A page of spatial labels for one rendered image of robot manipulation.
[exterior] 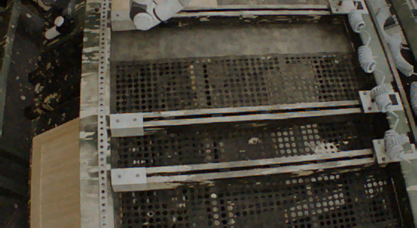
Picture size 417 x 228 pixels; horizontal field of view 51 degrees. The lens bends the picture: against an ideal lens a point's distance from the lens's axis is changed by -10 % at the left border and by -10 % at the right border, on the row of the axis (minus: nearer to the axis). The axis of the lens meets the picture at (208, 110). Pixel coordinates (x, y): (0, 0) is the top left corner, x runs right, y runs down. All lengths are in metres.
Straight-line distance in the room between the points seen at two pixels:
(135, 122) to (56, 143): 0.61
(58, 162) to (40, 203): 0.22
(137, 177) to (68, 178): 0.54
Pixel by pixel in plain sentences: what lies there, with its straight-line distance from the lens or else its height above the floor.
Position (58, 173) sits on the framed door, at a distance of 2.23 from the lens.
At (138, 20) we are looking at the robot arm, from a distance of 1.86.
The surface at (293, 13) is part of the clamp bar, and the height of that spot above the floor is 1.61.
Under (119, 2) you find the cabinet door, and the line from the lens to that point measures 2.25.
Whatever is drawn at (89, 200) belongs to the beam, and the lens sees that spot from 1.73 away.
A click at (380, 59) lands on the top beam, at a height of 1.91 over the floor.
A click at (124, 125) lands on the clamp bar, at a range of 1.81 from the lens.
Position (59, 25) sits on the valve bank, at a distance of 2.15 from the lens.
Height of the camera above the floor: 1.91
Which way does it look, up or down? 21 degrees down
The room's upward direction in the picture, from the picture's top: 70 degrees clockwise
